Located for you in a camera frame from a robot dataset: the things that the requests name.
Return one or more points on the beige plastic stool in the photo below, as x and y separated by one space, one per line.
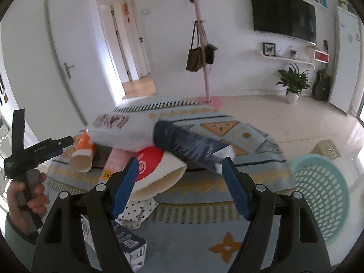
326 148

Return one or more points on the black guitar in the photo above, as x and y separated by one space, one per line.
322 84

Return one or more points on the small black bag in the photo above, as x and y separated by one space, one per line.
210 53

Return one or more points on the red white paper cup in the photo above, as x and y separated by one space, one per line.
159 170

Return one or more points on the butterfly picture frame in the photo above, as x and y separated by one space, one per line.
269 49

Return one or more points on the pink snack package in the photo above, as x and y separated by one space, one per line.
115 163

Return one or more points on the clear plastic bag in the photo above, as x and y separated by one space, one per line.
129 132

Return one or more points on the navy carton on floor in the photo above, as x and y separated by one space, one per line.
133 246

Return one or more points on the pink coat rack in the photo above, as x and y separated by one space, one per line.
214 102

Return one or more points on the brown tote bag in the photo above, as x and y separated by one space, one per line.
195 59

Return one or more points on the white door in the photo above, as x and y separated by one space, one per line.
84 57

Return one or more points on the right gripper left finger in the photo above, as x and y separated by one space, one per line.
61 246

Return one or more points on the potted green plant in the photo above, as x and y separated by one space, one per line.
294 81

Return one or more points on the red white wall box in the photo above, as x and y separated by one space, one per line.
321 56

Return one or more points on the white tall cabinet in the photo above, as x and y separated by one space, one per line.
348 49

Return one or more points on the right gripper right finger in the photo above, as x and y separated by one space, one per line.
300 245

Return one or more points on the navy white milk carton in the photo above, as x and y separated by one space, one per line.
203 151

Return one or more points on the teal plastic laundry basket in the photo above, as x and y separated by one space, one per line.
325 190

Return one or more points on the white heart pattern bag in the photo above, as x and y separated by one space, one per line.
136 213

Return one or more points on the person's left hand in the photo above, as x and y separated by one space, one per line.
37 204

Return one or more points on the orange paper cup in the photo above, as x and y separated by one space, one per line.
82 158

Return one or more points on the white wall shelf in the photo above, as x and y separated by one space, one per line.
275 58

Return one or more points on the wall mounted black television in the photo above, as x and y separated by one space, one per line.
293 18

